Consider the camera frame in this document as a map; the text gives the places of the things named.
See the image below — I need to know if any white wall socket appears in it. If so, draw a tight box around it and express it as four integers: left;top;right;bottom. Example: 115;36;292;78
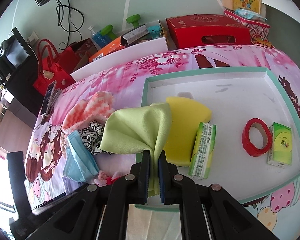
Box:
26;31;39;46

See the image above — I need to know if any orange cardboard box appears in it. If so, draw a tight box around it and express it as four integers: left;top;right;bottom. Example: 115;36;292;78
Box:
89;37;126;63

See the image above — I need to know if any red white patterned box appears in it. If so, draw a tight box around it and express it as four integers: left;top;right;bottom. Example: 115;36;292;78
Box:
224;9;270;41

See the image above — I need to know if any blue surgical face mask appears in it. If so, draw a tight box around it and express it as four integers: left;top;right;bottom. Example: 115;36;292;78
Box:
63;130;100;183

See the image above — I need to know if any pink white striped fuzzy cloth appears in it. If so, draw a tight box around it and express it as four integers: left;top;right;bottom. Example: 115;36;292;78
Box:
62;91;115;134

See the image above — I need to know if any teal small toy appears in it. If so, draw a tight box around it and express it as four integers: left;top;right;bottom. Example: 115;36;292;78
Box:
147;25;162;40

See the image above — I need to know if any blue wet wipes pack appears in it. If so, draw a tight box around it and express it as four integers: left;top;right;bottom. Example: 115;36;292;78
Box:
235;8;267;22

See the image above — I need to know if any light green microfiber cloth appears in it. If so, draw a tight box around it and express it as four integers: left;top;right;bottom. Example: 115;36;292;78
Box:
100;103;172;196

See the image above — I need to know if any black white leopard scrunchie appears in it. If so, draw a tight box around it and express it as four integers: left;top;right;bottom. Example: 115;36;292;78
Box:
78;120;111;155

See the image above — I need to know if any red hair band ring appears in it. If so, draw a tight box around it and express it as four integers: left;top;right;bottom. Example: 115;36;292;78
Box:
241;117;273;158

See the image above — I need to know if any teal rimmed white tray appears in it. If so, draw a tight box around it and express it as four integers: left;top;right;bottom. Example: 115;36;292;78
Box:
141;67;300;203

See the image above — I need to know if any white shelf furniture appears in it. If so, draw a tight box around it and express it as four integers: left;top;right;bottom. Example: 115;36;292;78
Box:
262;0;300;57

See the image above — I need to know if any cartoon print bed sheet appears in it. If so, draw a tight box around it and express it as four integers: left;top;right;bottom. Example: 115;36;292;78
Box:
25;46;300;239

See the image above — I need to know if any smartphone on clip stand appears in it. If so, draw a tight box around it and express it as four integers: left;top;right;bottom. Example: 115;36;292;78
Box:
39;81;62;116

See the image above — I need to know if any black monitor device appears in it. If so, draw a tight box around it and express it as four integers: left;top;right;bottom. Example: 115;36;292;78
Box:
0;28;31;85

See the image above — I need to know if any large red gift box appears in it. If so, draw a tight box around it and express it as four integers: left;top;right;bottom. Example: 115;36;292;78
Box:
166;14;251;49

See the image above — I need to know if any blue water bottle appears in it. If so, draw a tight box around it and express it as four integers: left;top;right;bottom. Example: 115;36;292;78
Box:
88;25;111;48

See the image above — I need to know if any white foam board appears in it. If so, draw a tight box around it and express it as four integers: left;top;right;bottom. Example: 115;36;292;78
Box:
71;37;168;81

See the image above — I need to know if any black cable on wall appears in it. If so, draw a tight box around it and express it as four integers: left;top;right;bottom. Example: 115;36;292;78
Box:
54;0;85;51

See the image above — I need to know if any green dumbbell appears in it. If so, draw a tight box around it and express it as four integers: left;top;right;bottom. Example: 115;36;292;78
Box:
100;24;117;41
126;14;141;28

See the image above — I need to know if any red felt tote bag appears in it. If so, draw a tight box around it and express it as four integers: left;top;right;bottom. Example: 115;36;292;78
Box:
33;39;80;96

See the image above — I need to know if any red pink hair bow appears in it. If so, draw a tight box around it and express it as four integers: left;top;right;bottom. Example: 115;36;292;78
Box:
93;170;125;187

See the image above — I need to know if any green tissue pack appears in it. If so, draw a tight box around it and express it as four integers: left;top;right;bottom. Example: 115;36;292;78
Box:
188;122;216;179
267;122;293;168

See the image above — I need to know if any yellow sponge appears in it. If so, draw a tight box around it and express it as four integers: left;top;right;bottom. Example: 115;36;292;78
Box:
164;96;212;167

